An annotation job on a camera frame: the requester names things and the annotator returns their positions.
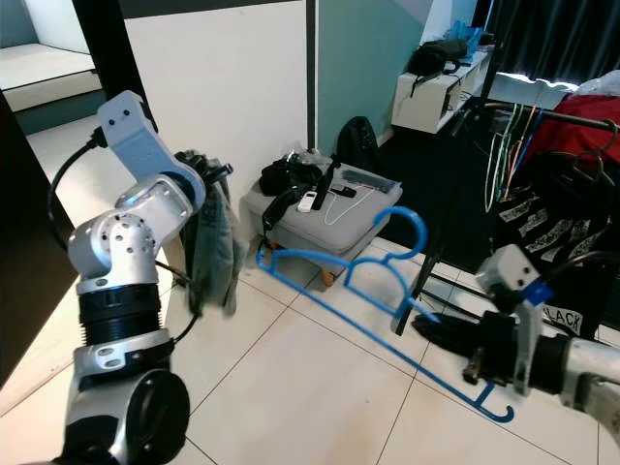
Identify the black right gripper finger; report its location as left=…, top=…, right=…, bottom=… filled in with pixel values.
left=412, top=312, right=476, bottom=340
left=431, top=337, right=481, bottom=363

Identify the olive grey garment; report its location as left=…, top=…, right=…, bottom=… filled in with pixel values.
left=182, top=174, right=248, bottom=319

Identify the blue plastic hanger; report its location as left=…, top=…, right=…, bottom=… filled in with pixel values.
left=255, top=205, right=516, bottom=423

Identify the thin green hanger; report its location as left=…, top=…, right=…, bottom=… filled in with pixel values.
left=486, top=107, right=519, bottom=214

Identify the thin orange hanger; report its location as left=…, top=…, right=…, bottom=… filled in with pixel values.
left=511, top=105, right=539, bottom=190

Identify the black metal clothes rack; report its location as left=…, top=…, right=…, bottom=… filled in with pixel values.
left=395, top=97, right=620, bottom=335

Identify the black remote control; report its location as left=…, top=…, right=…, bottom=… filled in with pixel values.
left=315, top=160, right=340, bottom=209

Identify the black carpet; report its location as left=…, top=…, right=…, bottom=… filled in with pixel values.
left=373, top=97, right=543, bottom=272

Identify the grey ottoman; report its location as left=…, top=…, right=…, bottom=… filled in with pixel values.
left=240, top=167, right=405, bottom=284

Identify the black cabinet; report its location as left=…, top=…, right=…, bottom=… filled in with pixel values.
left=0, top=97, right=88, bottom=387

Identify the black backpack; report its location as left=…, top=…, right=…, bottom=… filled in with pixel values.
left=334, top=116, right=381, bottom=175

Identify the black shirt large white print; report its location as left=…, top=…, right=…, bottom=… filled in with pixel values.
left=494, top=150, right=620, bottom=340

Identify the white shelf unit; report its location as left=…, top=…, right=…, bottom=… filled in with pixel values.
left=392, top=44, right=497, bottom=135

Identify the red shirt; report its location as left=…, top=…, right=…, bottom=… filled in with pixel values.
left=547, top=92, right=620, bottom=168

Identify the white plastic bag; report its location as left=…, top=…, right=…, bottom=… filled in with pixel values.
left=579, top=68, right=620, bottom=96

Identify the bright blue bundle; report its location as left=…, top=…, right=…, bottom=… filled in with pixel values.
left=449, top=24, right=487, bottom=49

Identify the black curtain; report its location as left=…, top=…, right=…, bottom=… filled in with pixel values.
left=484, top=0, right=620, bottom=83

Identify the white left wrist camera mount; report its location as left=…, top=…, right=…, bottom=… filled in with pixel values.
left=97, top=90, right=183, bottom=185

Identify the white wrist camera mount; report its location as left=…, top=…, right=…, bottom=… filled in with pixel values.
left=97, top=90, right=183, bottom=185
left=487, top=244, right=558, bottom=396

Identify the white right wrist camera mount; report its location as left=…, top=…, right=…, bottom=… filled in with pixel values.
left=487, top=244, right=558, bottom=396

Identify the black strap pile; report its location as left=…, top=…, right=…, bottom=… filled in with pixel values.
left=260, top=153, right=326, bottom=233

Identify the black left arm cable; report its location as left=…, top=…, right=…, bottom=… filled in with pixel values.
left=48, top=131, right=108, bottom=255

